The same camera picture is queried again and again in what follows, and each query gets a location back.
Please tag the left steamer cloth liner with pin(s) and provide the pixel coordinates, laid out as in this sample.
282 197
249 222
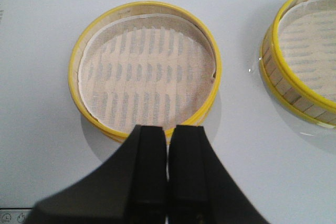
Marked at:
154 69

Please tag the steamer cloth liner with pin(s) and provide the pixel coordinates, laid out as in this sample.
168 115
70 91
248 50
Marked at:
154 69
306 36

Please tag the bamboo steamer tier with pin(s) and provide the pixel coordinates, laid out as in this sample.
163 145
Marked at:
130 10
285 85

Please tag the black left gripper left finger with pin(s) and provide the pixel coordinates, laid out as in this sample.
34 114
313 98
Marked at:
129 187

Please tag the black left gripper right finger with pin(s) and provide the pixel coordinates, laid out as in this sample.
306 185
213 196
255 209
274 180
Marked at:
201 189

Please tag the center steamer cloth liner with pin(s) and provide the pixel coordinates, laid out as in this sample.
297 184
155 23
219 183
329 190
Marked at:
306 36

